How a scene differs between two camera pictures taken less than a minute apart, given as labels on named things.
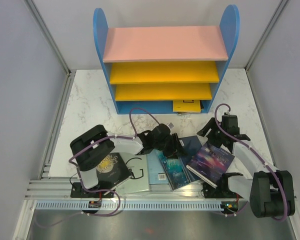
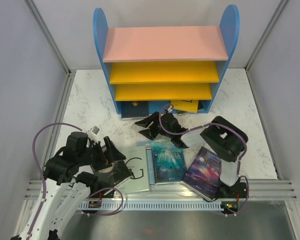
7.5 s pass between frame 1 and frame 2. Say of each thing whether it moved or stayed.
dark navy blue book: moved
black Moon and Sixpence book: stayed
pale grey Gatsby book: stayed
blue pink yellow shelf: stayed
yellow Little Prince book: moved
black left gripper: moved
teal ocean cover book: moved
